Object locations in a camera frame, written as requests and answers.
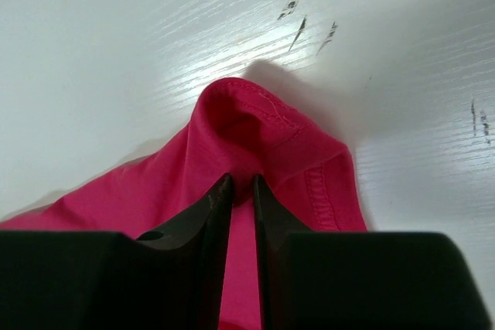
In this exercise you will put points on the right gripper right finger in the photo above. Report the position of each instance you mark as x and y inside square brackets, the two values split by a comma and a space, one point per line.
[343, 280]

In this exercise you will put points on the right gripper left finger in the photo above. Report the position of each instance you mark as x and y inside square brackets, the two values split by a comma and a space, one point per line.
[171, 277]

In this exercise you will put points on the magenta t-shirt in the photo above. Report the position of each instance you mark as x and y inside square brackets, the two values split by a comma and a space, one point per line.
[238, 128]

